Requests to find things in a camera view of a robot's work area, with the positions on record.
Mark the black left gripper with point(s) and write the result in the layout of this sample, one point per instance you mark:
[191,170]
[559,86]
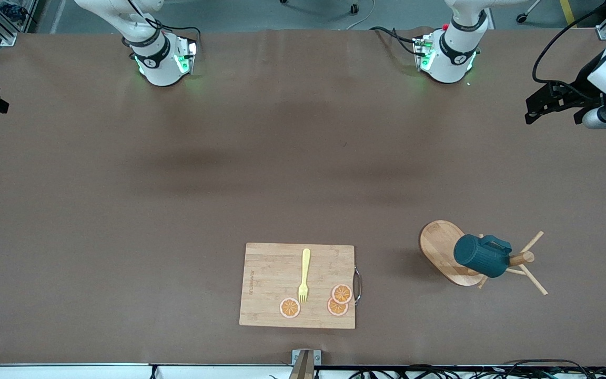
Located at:
[583,84]

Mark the teal cup yellow inside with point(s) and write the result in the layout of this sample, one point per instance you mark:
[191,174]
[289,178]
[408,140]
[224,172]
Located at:
[479,258]

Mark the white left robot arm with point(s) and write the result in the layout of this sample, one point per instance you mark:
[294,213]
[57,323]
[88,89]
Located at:
[450,63]

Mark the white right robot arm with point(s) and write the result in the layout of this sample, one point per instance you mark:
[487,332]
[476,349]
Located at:
[162,68]

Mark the wooden mug tree rack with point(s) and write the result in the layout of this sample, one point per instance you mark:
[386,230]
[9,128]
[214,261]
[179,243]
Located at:
[440,245]

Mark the chair leg with caster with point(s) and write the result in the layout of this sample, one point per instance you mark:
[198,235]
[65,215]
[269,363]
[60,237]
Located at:
[522,18]

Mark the brown table cover sheet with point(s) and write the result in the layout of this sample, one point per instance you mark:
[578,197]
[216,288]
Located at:
[282,158]

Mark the orange slice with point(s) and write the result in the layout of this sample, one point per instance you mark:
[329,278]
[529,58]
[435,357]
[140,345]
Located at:
[342,293]
[290,308]
[335,309]

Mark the yellow plastic fork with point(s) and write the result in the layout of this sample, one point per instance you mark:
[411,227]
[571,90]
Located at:
[305,263]

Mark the metal bracket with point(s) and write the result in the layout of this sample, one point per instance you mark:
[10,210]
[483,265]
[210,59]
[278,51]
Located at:
[305,363]

